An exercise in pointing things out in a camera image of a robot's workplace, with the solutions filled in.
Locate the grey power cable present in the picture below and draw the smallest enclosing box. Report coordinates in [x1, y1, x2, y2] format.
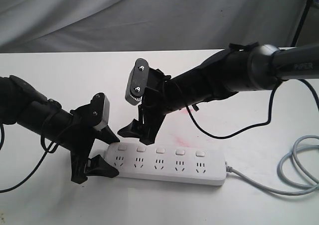
[224, 134, 319, 196]

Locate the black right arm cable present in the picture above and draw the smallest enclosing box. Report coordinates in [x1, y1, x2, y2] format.
[184, 79, 319, 138]

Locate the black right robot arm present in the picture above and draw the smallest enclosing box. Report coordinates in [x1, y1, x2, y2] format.
[118, 42, 319, 145]

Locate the white five-outlet power strip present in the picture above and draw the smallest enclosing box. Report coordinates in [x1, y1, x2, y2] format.
[105, 142, 226, 186]

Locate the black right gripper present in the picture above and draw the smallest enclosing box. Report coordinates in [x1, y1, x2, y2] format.
[117, 68, 172, 145]

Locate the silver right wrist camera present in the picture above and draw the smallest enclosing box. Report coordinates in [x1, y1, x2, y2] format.
[125, 58, 150, 106]

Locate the grey backdrop cloth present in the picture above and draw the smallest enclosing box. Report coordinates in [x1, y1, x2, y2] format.
[0, 0, 306, 53]

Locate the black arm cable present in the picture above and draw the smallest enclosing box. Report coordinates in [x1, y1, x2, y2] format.
[184, 79, 319, 138]
[0, 125, 60, 193]

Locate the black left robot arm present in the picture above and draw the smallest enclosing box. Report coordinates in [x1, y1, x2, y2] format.
[0, 75, 120, 184]

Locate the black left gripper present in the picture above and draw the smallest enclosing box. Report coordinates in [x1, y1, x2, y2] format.
[60, 104, 120, 184]

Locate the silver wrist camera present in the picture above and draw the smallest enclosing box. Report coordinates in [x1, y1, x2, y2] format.
[125, 58, 150, 106]
[89, 93, 110, 131]

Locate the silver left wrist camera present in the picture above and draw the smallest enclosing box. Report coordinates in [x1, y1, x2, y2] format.
[89, 93, 110, 131]

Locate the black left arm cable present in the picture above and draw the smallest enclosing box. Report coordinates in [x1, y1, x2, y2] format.
[0, 125, 60, 193]

